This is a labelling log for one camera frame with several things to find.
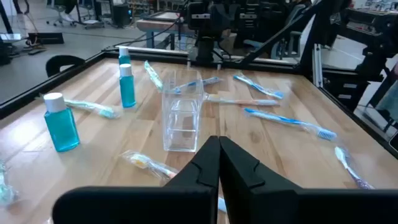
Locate clear acrylic organizer box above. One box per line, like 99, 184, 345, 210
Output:
160, 68, 205, 153

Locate black diagonal frame strut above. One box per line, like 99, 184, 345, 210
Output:
239, 0, 332, 68

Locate black bin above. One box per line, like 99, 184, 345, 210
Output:
111, 2, 132, 28

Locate yellow orange toothbrush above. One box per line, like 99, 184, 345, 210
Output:
119, 149, 228, 214

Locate black frame handle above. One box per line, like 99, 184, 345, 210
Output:
45, 55, 85, 78

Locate blue office chair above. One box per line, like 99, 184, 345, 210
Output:
244, 30, 301, 60

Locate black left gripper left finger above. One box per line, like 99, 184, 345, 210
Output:
52, 135, 221, 224

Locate purple toothbrush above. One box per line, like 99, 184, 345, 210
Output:
334, 146, 376, 190

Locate wooden workbench blue legs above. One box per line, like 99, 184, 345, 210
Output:
136, 11, 195, 50

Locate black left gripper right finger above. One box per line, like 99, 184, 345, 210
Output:
219, 136, 398, 224

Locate dark metal equipment stand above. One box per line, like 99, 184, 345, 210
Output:
323, 7, 398, 113

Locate blue toothbrush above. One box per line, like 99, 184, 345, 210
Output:
243, 107, 338, 141
171, 76, 224, 95
232, 73, 285, 100

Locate green toothbrush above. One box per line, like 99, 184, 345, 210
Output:
0, 160, 19, 208
63, 98, 121, 120
143, 60, 165, 93

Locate flat black floor box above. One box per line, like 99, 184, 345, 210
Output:
27, 32, 65, 45

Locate teal mouthwash bottle white cap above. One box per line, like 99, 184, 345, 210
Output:
119, 63, 137, 109
42, 92, 81, 153
118, 45, 132, 65

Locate silver aluminium bracket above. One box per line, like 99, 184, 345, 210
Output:
312, 43, 324, 88

